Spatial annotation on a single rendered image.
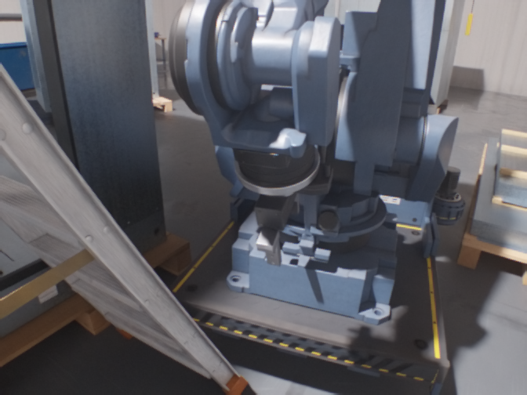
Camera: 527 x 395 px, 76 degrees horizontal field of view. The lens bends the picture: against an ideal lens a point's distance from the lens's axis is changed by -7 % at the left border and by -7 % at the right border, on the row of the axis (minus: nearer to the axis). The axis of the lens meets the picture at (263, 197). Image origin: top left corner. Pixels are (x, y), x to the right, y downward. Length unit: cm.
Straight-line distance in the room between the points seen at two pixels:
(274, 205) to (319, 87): 23
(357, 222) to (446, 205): 102
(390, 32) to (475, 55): 946
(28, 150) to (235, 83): 31
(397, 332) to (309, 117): 86
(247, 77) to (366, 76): 45
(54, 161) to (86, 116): 86
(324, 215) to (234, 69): 63
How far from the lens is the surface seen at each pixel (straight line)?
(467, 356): 174
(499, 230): 227
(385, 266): 123
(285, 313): 119
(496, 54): 1039
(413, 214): 177
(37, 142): 60
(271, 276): 117
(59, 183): 63
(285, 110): 51
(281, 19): 50
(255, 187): 56
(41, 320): 162
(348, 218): 109
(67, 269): 69
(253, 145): 50
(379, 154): 84
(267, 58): 47
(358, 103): 85
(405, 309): 129
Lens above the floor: 117
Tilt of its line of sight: 26 degrees down
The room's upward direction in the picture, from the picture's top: 1 degrees clockwise
